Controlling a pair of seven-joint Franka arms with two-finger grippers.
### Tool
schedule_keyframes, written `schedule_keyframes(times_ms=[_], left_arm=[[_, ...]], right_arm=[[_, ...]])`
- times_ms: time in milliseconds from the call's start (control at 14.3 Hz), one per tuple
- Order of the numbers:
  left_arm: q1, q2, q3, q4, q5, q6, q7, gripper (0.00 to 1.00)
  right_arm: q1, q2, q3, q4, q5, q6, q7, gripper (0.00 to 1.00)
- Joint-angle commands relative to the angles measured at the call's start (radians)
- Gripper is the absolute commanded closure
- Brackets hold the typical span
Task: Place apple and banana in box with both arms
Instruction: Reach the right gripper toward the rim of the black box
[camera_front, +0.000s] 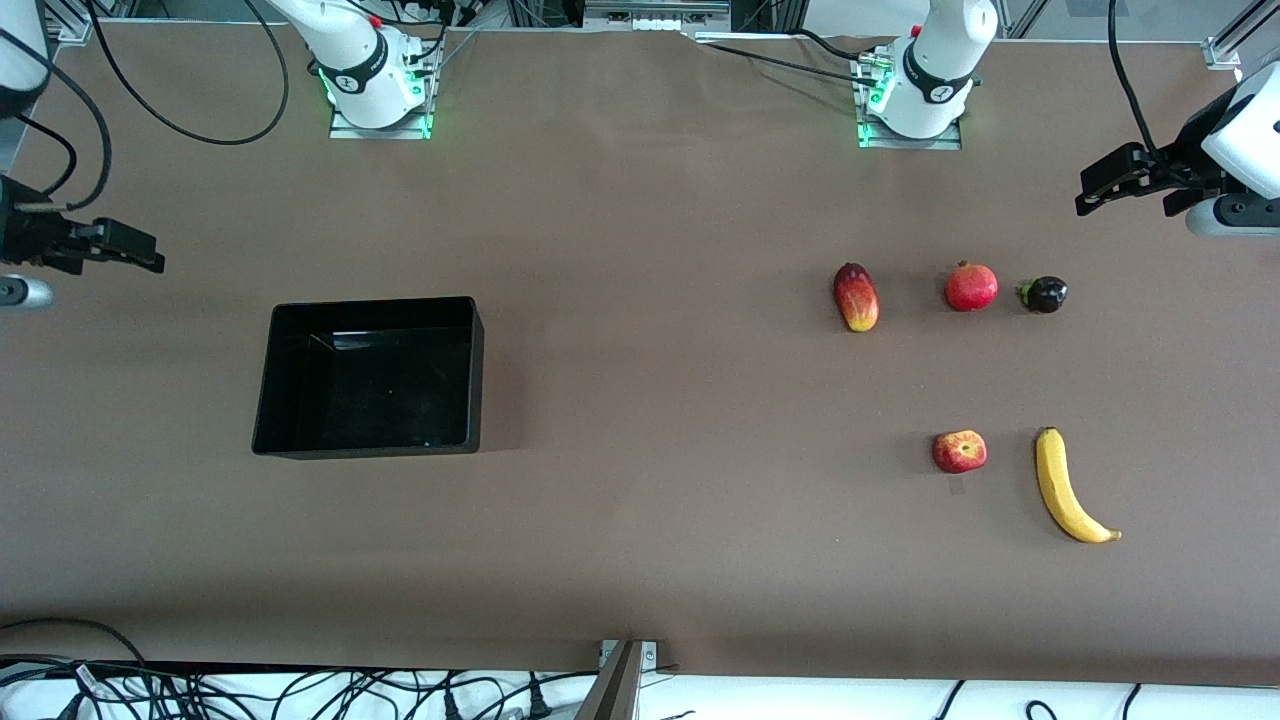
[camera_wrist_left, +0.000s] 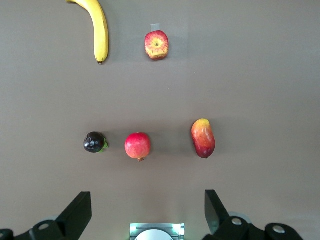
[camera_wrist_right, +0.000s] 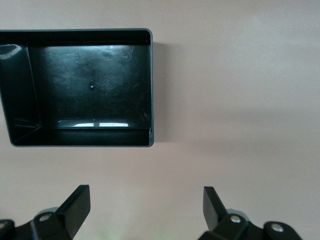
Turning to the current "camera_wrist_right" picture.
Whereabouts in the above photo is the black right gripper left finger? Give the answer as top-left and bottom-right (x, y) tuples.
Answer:
(0, 184), (91, 240)

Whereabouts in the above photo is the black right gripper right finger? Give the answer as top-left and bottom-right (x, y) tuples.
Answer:
(198, 186), (303, 240)

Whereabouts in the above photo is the black plastic box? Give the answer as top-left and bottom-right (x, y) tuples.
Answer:
(0, 27), (155, 148)

